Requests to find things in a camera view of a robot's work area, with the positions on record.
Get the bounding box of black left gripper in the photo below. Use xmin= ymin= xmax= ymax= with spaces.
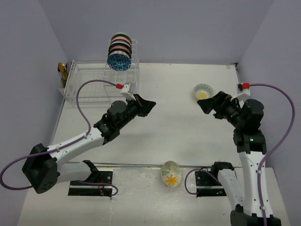
xmin=117 ymin=93 xmax=156 ymax=129

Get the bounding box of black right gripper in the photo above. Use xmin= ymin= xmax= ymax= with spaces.
xmin=198 ymin=90 xmax=245 ymax=128

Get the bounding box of yellow blue patterned bowl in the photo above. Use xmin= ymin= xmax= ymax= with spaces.
xmin=193 ymin=83 xmax=214 ymax=100

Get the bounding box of white bowl orange flower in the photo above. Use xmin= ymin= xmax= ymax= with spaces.
xmin=160 ymin=161 xmax=182 ymax=188

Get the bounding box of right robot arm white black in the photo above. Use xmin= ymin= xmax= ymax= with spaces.
xmin=197 ymin=91 xmax=282 ymax=226

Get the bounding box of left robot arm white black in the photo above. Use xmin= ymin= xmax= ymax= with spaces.
xmin=22 ymin=94 xmax=156 ymax=194

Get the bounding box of dark blue patterned bowl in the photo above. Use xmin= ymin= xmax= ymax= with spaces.
xmin=107 ymin=53 xmax=131 ymax=71

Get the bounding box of gold utensil in holder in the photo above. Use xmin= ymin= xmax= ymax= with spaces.
xmin=57 ymin=62 xmax=69 ymax=87

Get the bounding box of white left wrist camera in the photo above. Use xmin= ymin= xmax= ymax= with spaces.
xmin=116 ymin=82 xmax=136 ymax=100

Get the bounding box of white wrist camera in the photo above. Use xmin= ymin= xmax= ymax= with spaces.
xmin=116 ymin=82 xmax=136 ymax=100
xmin=231 ymin=83 xmax=250 ymax=102

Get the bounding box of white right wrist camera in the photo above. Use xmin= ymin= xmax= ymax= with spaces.
xmin=231 ymin=83 xmax=250 ymax=102

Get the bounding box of white wire dish rack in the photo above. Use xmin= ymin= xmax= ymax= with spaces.
xmin=63 ymin=40 xmax=140 ymax=106

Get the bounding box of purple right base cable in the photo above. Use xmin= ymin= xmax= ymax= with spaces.
xmin=184 ymin=168 xmax=212 ymax=195

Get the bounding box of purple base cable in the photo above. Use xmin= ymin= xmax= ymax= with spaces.
xmin=184 ymin=168 xmax=212 ymax=195
xmin=77 ymin=181 xmax=119 ymax=196

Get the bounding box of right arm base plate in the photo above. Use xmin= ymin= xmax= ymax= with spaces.
xmin=195 ymin=171 xmax=226 ymax=197

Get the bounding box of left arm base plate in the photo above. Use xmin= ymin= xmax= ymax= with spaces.
xmin=68 ymin=170 xmax=116 ymax=197

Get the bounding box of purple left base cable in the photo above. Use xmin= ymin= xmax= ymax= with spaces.
xmin=77 ymin=181 xmax=119 ymax=196

